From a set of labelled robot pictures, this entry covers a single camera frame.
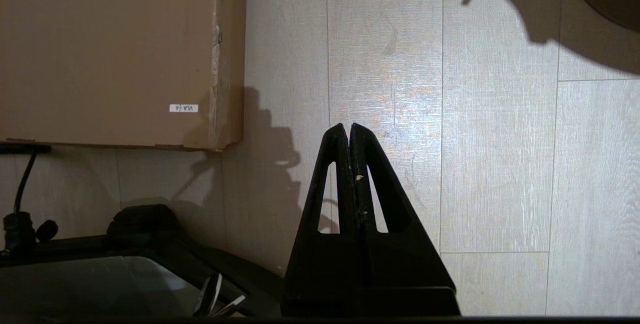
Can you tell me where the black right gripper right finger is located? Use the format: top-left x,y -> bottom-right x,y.
349,123 -> 461,318

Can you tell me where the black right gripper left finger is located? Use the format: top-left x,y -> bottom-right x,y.
280,123 -> 372,318

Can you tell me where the brown cardboard shoe box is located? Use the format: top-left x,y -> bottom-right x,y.
0,0 -> 248,153

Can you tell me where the black coiled cable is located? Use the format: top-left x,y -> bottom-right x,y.
0,143 -> 53,260

